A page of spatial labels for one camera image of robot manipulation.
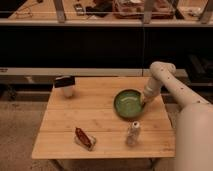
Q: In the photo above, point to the yellow sponge-tipped end effector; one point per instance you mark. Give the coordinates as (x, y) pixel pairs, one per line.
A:
(144, 100)

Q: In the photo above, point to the green ceramic bowl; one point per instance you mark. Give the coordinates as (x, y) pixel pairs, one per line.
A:
(128, 104)

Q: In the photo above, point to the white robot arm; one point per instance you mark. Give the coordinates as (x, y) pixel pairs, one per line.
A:
(194, 131)

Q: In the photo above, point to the wooden table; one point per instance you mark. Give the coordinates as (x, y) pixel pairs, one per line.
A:
(91, 109)

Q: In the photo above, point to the red object on wrapper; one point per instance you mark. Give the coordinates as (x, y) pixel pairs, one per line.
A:
(84, 140)

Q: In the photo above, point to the black box on cup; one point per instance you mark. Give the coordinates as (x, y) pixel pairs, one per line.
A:
(64, 81)

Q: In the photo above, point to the red tray on shelf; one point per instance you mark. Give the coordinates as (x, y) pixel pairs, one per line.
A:
(162, 9)

